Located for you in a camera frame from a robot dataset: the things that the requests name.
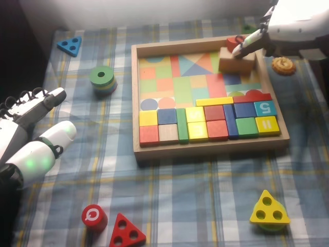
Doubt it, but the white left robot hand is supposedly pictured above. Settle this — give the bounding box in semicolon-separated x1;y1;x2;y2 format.
0;86;78;191

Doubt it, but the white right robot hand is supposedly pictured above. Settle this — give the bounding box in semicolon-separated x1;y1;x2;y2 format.
232;0;329;61

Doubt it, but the natural wooden arch block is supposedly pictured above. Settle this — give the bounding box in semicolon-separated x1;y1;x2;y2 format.
218;46;255;77

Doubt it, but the green triangle with holes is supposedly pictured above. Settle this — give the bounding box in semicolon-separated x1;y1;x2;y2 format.
241;23;260;34

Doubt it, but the red semicircle block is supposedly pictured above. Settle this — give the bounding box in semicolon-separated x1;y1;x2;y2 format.
226;37;245;52

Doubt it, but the red cylinder block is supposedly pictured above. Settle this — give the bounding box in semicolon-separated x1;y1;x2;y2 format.
81;204;108;234

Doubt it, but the blue triangle with holes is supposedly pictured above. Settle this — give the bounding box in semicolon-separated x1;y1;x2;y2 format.
56;36;83;58

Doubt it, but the red triangle with holes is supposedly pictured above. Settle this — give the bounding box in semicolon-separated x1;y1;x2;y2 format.
109;213;147;247

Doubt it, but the yellow triangle with holes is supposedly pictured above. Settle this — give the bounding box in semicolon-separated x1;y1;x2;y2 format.
249;189;291;225

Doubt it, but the yellow flower biscuit toy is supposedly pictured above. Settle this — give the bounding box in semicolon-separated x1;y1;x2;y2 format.
271;57;297;77

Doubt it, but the blue plaid table cloth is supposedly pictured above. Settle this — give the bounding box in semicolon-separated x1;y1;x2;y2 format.
14;15;329;247

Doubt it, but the wooden puzzle tray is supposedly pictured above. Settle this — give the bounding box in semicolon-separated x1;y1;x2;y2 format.
130;34;290;163

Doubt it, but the large white board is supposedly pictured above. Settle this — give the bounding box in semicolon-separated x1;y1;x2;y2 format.
19;0;276;33

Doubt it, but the light green round disc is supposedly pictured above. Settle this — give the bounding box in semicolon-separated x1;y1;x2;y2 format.
258;203;287;231

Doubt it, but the blue stacking ring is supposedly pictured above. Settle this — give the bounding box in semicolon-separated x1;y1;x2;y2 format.
92;81;118;94

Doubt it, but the green stacking ring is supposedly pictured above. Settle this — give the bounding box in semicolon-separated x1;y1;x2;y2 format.
89;65;115;87

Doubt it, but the yellow stacking ring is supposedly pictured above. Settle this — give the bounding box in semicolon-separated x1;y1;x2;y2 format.
91;77;117;90

